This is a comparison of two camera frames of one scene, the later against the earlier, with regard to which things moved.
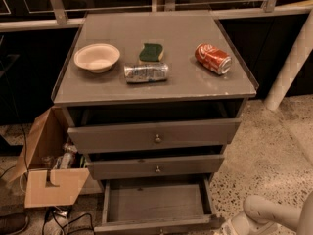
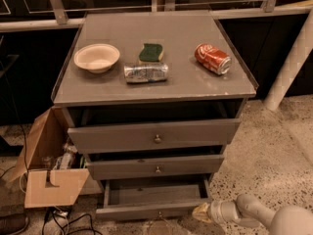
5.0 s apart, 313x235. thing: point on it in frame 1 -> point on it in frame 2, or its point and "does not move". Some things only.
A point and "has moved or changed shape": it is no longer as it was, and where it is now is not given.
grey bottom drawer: (158, 205) has moved or changed shape
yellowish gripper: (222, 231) -> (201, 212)
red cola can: (213, 59) does not move
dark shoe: (13, 223) does not move
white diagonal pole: (297, 57) does not move
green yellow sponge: (151, 53) does not move
